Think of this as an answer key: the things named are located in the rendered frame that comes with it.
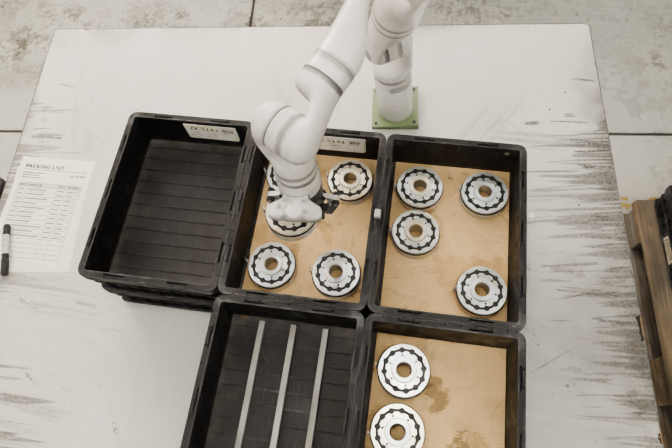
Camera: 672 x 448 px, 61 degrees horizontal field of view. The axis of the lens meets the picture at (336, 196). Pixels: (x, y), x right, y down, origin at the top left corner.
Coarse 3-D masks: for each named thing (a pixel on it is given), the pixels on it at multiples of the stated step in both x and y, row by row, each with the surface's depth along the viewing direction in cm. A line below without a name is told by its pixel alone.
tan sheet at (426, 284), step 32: (448, 192) 129; (480, 192) 128; (448, 224) 125; (480, 224) 125; (448, 256) 122; (480, 256) 122; (384, 288) 120; (416, 288) 120; (448, 288) 120; (480, 288) 119
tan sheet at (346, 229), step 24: (264, 192) 132; (264, 216) 129; (336, 216) 128; (360, 216) 128; (264, 240) 127; (312, 240) 126; (336, 240) 126; (360, 240) 125; (312, 264) 124; (360, 264) 123; (288, 288) 122; (312, 288) 122; (360, 288) 121
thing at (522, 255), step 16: (448, 144) 123; (464, 144) 122; (480, 144) 122; (496, 144) 122; (512, 144) 121; (384, 160) 122; (384, 176) 120; (384, 192) 119; (384, 208) 117; (368, 304) 109; (448, 320) 107; (464, 320) 107; (480, 320) 107; (496, 320) 106
